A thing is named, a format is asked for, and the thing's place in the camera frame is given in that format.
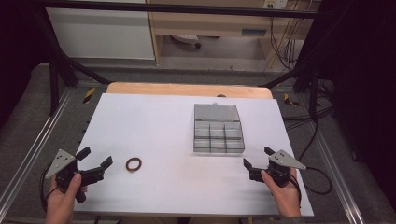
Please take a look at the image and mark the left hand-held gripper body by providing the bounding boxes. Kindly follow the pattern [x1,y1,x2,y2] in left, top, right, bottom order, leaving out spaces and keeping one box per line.
[45,148,106,203]

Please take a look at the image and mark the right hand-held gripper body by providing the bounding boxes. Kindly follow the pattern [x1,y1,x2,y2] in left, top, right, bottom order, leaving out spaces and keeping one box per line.
[248,149,307,189]

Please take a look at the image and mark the brown rubber ring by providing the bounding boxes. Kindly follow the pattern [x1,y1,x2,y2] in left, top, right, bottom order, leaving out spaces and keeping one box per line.
[125,157,143,173]

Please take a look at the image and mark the clear plastic compartment box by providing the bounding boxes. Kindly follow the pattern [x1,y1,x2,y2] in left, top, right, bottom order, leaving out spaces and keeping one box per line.
[192,102,246,155]

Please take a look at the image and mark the person's right hand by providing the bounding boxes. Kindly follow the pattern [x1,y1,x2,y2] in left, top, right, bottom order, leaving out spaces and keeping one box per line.
[261,167,303,213]

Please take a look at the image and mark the person's left hand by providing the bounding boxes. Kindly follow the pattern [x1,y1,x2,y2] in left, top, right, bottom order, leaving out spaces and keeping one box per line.
[45,173,89,217]

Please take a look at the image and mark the yellow black tape strip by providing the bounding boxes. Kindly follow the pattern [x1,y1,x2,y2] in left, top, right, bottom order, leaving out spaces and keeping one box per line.
[283,92,301,107]
[82,87,96,105]

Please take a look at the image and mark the black curtain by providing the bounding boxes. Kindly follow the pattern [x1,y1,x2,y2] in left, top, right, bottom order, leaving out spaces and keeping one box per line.
[295,0,396,203]
[0,0,52,130]

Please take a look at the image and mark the white cabinet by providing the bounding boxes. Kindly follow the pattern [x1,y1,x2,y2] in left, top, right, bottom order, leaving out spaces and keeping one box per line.
[46,0,156,61]

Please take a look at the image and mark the light wooden desk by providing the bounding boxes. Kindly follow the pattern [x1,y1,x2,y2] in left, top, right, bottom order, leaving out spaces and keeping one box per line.
[146,0,321,66]

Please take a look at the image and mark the white chair base with caster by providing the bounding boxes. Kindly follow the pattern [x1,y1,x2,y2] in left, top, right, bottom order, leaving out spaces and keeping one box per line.
[170,34,203,49]

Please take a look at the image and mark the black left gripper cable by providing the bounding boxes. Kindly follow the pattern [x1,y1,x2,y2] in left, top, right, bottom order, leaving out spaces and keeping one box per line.
[38,161,61,213]

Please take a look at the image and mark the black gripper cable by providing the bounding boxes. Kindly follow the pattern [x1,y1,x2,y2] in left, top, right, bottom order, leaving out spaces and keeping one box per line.
[303,166,333,196]
[38,161,61,213]

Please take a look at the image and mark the aluminium rail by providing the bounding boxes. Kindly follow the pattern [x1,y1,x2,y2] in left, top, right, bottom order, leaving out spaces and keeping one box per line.
[306,118,366,224]
[0,88,74,213]

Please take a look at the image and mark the black floor cable bundle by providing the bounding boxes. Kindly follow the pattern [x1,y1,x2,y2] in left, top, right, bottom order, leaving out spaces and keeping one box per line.
[281,78,335,132]

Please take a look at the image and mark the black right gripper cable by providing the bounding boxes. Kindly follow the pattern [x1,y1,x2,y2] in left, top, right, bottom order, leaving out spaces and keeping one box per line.
[303,166,333,196]

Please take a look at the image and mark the black metal frame stand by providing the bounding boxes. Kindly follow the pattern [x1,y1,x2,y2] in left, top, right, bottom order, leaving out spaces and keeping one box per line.
[260,18,335,124]
[32,6,113,118]

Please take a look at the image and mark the black hanging cables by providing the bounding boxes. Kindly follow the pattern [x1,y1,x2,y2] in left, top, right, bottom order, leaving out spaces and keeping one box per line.
[267,15,307,72]

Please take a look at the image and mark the white wall socket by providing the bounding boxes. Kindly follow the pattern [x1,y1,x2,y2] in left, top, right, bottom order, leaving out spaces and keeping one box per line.
[262,0,289,10]

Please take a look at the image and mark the black horizontal frame bar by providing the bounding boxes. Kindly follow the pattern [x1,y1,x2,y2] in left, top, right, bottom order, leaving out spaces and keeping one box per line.
[36,0,335,20]

